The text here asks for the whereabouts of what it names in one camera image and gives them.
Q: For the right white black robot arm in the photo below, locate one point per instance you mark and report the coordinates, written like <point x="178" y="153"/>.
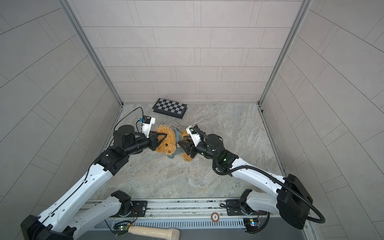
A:
<point x="286" y="196"/>

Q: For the aluminium mounting rail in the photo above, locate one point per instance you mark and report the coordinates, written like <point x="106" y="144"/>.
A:
<point x="203" y="208"/>

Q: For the grey-green teddy sweater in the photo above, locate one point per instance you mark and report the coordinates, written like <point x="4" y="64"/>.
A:
<point x="179" y="137"/>

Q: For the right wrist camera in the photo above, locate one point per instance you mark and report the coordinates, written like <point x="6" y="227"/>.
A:
<point x="192" y="131"/>

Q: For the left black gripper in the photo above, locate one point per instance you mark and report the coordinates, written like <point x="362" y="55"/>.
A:
<point x="153" y="142"/>

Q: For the folded black white chessboard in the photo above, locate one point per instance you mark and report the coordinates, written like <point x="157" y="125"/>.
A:
<point x="170" y="108"/>

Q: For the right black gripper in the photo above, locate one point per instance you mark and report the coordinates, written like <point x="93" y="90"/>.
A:
<point x="190" y="145"/>

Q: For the left green circuit board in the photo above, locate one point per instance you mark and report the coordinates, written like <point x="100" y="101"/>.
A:
<point x="122" y="227"/>

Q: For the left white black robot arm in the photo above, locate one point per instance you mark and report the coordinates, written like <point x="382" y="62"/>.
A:
<point x="61" y="222"/>

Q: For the round red white sticker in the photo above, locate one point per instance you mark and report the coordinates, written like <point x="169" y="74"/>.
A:
<point x="215" y="217"/>

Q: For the right green circuit board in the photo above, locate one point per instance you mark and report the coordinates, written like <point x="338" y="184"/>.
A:
<point x="251" y="225"/>

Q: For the tan teddy bear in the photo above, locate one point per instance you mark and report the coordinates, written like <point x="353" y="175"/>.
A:
<point x="169" y="145"/>

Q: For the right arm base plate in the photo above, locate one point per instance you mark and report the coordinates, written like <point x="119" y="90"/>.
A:
<point x="233" y="209"/>

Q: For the beige wooden handle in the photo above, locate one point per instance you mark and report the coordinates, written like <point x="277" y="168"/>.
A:
<point x="164" y="234"/>

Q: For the green circuit board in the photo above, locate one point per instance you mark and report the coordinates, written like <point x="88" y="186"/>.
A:
<point x="122" y="227"/>
<point x="251" y="225"/>

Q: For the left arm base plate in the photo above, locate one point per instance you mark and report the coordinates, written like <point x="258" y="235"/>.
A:
<point x="138" y="209"/>

